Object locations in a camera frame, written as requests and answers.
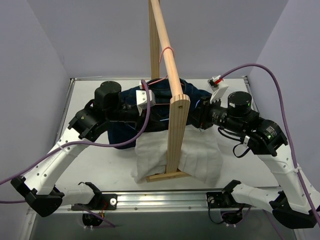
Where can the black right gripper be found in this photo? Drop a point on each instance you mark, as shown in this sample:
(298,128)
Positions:
(203,114)

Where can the white pleated skirt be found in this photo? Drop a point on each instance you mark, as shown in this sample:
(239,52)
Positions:
(200,155)

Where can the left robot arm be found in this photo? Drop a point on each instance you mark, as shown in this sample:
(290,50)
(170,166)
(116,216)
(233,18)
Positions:
(38,183)

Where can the aluminium mounting rail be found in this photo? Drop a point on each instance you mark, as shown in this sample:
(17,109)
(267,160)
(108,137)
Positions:
(194,200)

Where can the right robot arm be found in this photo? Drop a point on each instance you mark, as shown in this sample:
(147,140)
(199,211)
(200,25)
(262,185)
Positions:
(265,139)

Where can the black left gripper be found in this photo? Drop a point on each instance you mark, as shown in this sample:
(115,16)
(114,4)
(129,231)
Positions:
(141,117)

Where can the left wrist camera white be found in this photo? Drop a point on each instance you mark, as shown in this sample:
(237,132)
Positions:
(141,98)

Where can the dark blue denim skirt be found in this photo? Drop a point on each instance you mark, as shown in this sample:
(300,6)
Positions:
(120,132)

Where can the wooden clothes rack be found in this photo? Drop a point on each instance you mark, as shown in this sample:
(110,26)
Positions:
(160,49)

